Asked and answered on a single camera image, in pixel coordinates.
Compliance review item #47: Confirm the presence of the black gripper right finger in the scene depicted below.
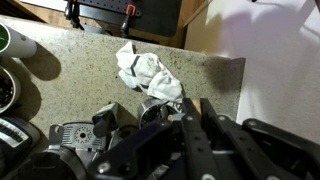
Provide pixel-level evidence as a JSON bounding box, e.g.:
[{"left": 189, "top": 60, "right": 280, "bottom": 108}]
[{"left": 199, "top": 97, "right": 320, "bottom": 180}]

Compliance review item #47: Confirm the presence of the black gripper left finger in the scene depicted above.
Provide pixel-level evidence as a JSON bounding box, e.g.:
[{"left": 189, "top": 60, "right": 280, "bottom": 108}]
[{"left": 87, "top": 97, "right": 218, "bottom": 180}]

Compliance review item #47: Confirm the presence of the perforated steel utensil holder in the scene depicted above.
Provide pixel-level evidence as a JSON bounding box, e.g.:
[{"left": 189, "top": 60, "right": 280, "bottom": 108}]
[{"left": 137, "top": 96, "right": 184, "bottom": 130}]

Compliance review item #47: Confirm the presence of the white cloth with dark stripe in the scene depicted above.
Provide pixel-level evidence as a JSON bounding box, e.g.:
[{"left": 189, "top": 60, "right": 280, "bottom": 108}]
[{"left": 115, "top": 40, "right": 186, "bottom": 105}]

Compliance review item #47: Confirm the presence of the steel and black coffee maker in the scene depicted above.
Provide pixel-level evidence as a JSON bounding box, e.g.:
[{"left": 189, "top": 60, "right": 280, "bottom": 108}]
[{"left": 16, "top": 120, "right": 113, "bottom": 180}]

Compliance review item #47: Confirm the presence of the black pegboard table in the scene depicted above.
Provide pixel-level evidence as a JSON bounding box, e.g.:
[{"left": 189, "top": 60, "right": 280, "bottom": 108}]
[{"left": 65, "top": 0, "right": 184, "bottom": 38}]

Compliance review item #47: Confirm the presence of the red and black clamp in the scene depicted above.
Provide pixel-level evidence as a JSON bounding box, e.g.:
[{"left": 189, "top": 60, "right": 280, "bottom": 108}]
[{"left": 119, "top": 3, "right": 138, "bottom": 38}]

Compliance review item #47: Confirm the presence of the white mug with green inside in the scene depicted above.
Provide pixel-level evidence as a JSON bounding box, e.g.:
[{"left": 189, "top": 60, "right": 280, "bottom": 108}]
[{"left": 0, "top": 21, "right": 38, "bottom": 60}]

